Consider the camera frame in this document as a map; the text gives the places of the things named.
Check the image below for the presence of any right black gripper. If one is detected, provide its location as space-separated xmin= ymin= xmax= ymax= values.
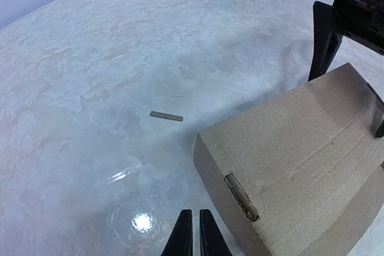
xmin=308 ymin=0 xmax=383 ymax=81

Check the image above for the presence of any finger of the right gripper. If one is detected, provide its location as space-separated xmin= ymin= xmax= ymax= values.
xmin=365 ymin=83 xmax=383 ymax=138

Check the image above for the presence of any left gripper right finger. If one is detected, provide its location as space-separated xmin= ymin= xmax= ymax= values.
xmin=199 ymin=209 xmax=232 ymax=256

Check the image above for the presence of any small tan cardboard scrap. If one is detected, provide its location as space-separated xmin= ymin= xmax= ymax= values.
xmin=149 ymin=111 xmax=184 ymax=122

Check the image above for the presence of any brown cardboard paper box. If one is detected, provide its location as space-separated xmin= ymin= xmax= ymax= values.
xmin=194 ymin=64 xmax=383 ymax=255

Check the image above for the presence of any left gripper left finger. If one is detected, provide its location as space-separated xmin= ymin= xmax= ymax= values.
xmin=161 ymin=209 xmax=193 ymax=256

